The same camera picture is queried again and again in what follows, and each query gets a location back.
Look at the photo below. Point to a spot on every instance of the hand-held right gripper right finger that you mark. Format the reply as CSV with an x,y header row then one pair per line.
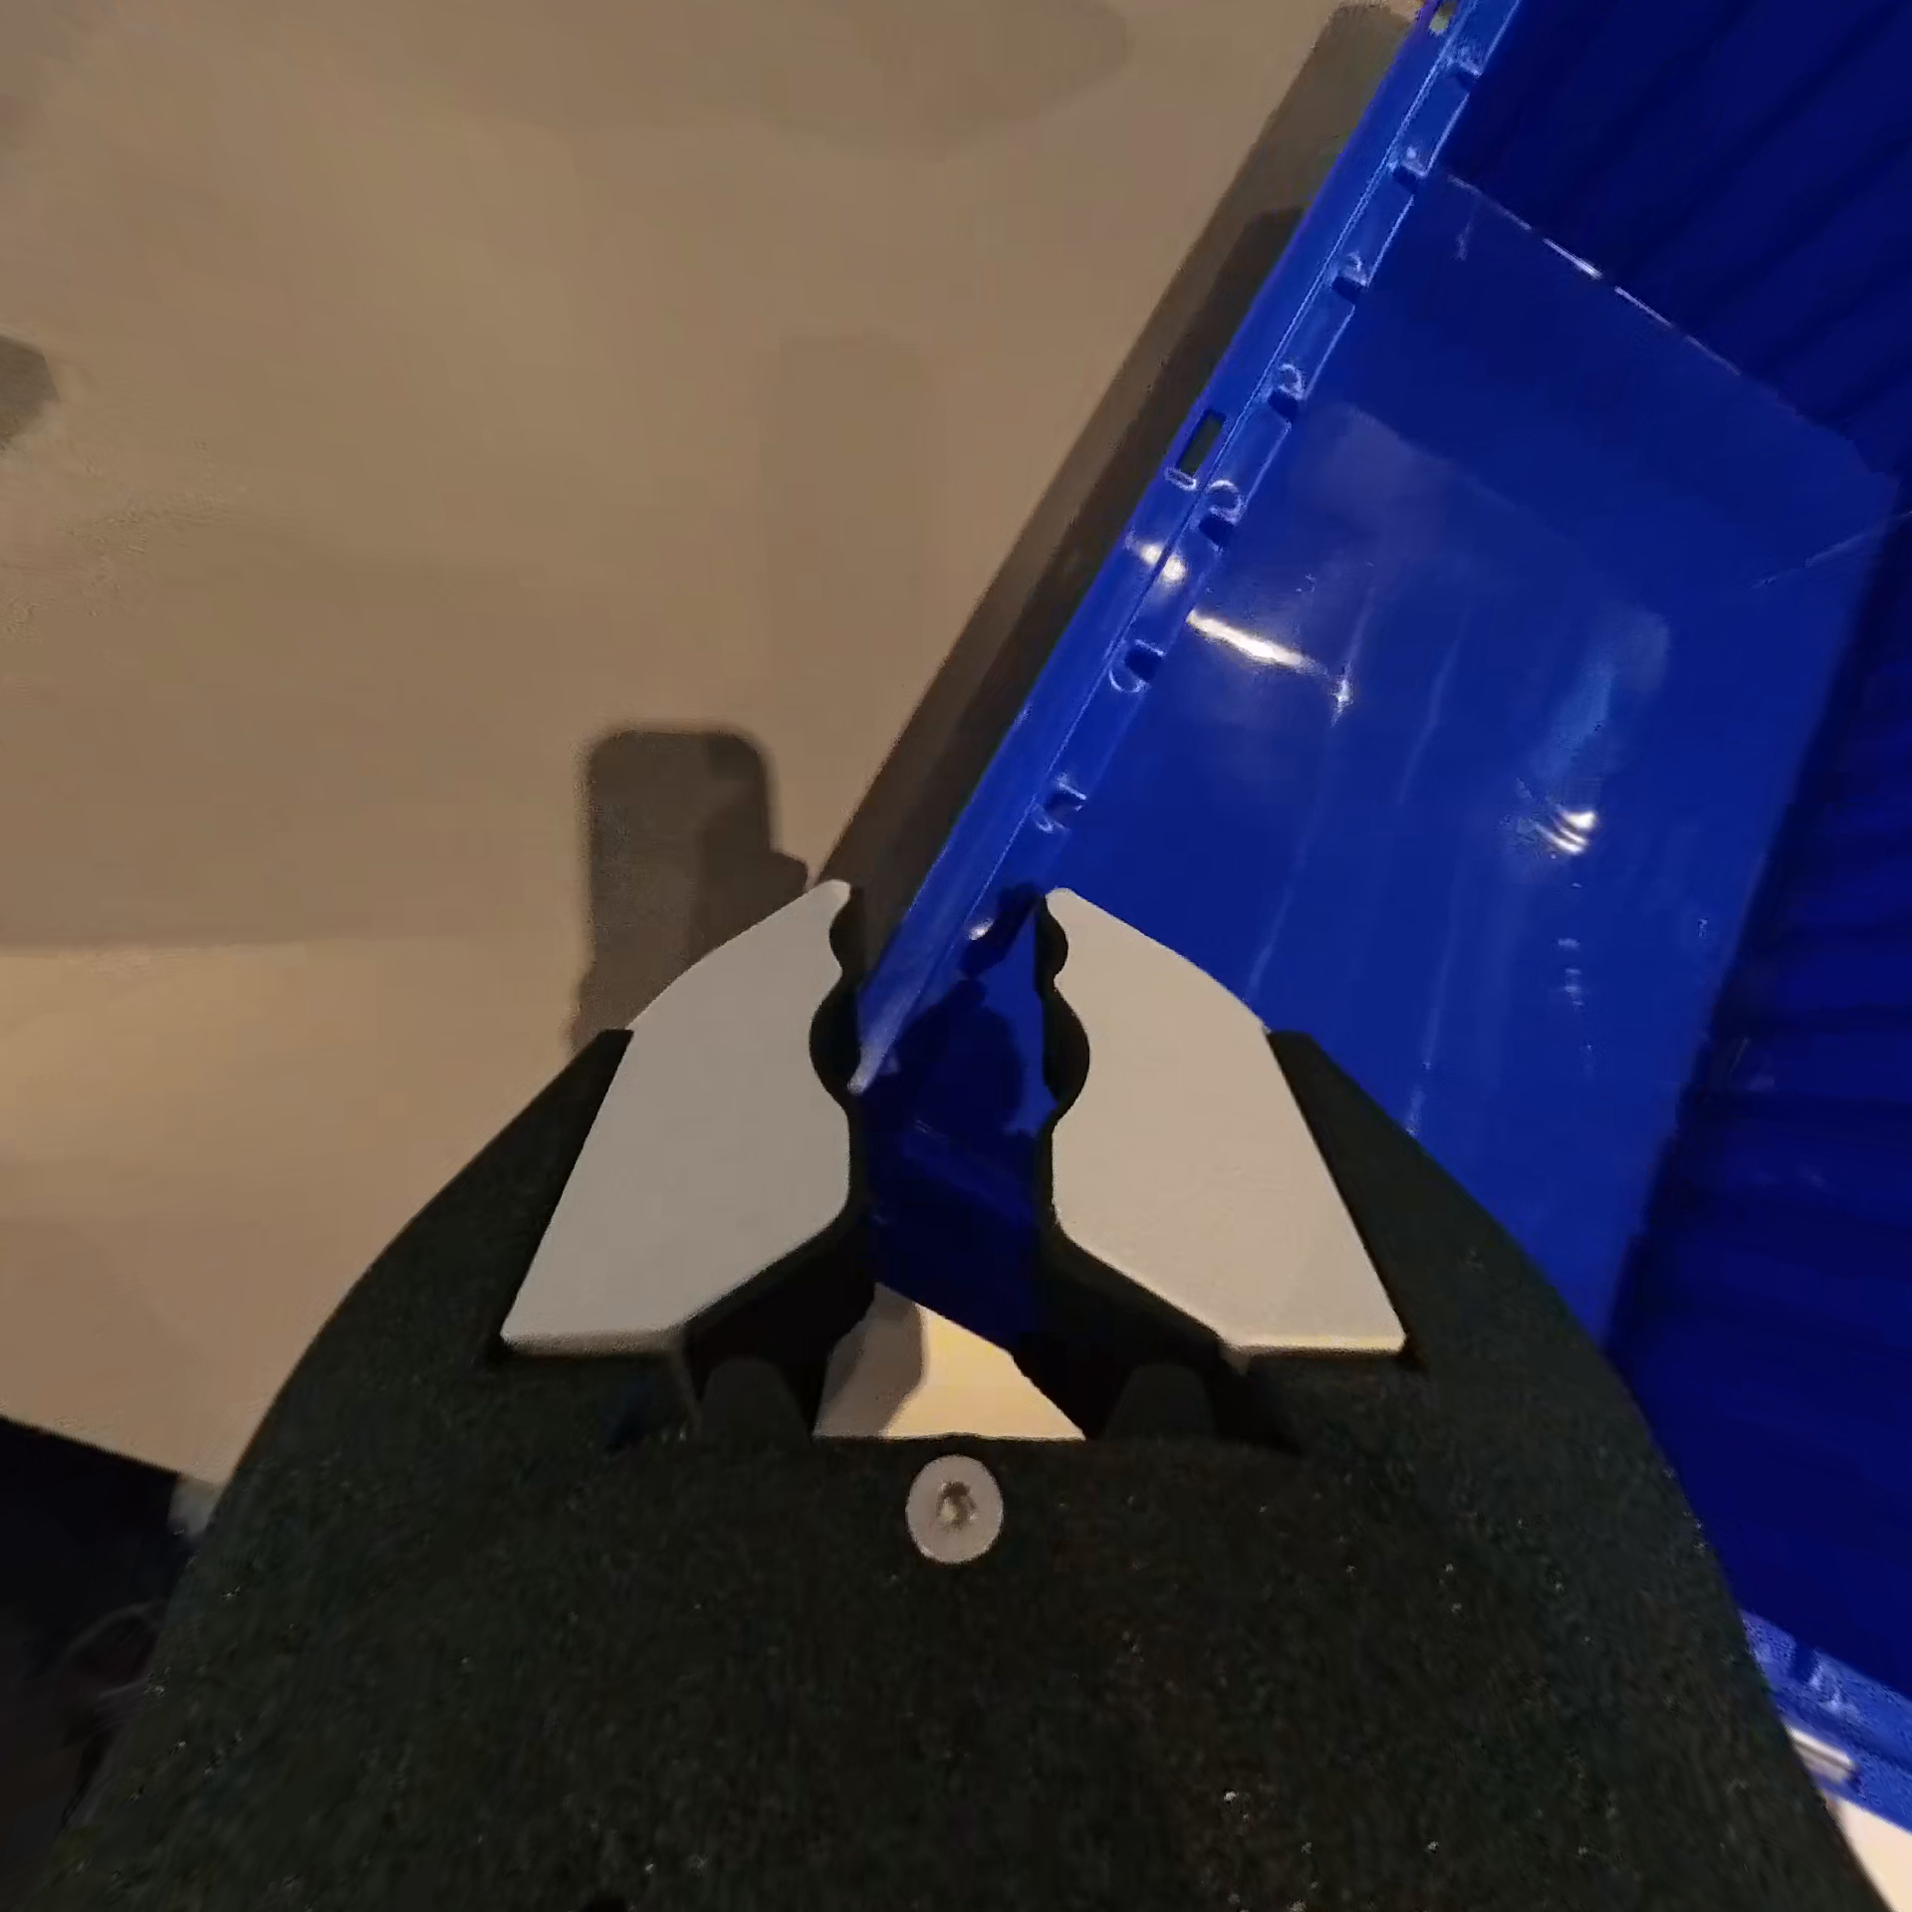
x,y
1209,1180

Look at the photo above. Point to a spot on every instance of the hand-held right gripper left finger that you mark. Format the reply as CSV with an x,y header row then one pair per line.
x,y
702,1165

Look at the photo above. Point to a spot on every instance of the blue plastic bin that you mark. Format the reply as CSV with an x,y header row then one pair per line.
x,y
1420,747

